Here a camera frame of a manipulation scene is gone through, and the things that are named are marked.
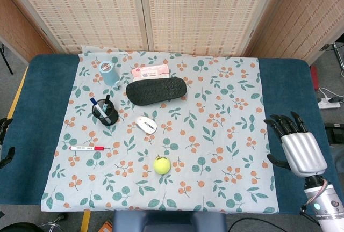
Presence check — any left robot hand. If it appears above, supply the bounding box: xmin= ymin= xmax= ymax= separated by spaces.
xmin=0 ymin=118 xmax=16 ymax=169

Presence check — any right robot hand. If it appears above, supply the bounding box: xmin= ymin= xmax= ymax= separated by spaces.
xmin=263 ymin=111 xmax=328 ymax=177

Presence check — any red capped white marker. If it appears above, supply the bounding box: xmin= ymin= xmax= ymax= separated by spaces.
xmin=69 ymin=146 xmax=105 ymax=151

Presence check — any blue capped white marker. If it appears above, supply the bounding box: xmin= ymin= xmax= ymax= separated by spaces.
xmin=89 ymin=97 xmax=111 ymax=124

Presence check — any black mesh pen holder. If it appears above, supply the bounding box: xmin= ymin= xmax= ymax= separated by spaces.
xmin=91 ymin=98 xmax=119 ymax=127

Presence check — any dark blue table cover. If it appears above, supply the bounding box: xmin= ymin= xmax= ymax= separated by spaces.
xmin=0 ymin=54 xmax=341 ymax=214

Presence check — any white power strip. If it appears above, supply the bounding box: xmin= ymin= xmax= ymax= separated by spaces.
xmin=318 ymin=99 xmax=341 ymax=110

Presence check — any black tripod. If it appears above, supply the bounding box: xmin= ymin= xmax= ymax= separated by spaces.
xmin=0 ymin=43 xmax=14 ymax=75

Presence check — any red box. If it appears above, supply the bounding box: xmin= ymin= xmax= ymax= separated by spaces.
xmin=310 ymin=65 xmax=320 ymax=91

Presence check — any floral print tablecloth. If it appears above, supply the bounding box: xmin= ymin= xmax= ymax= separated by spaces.
xmin=40 ymin=45 xmax=279 ymax=214

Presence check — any bamboo folding screen panel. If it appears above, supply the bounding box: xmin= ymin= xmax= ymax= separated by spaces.
xmin=243 ymin=0 xmax=344 ymax=65
xmin=2 ymin=0 xmax=149 ymax=55
xmin=138 ymin=0 xmax=290 ymax=57
xmin=0 ymin=0 xmax=59 ymax=63

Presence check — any metal stand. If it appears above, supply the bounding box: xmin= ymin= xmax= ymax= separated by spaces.
xmin=319 ymin=42 xmax=344 ymax=78

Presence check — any black round stool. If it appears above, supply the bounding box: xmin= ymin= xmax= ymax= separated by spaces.
xmin=0 ymin=213 xmax=66 ymax=232

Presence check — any light blue cylindrical cup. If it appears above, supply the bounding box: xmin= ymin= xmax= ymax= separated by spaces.
xmin=98 ymin=60 xmax=123 ymax=90

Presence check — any white computer mouse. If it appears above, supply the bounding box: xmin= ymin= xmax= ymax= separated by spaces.
xmin=134 ymin=115 xmax=158 ymax=135

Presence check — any yellow tennis ball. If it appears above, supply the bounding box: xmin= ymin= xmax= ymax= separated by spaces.
xmin=153 ymin=155 xmax=171 ymax=175

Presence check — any dark blue robot torso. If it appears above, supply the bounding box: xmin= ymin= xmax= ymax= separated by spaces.
xmin=112 ymin=210 xmax=228 ymax=232

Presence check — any black slipper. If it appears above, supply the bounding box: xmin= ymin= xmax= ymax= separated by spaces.
xmin=125 ymin=77 xmax=188 ymax=106

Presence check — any pink tissue pack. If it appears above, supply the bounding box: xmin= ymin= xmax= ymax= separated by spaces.
xmin=131 ymin=64 xmax=171 ymax=79

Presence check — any white power cable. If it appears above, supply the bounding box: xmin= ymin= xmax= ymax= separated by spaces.
xmin=319 ymin=86 xmax=337 ymax=102

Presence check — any black floor cable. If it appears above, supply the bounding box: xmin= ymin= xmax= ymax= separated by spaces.
xmin=227 ymin=217 xmax=282 ymax=232

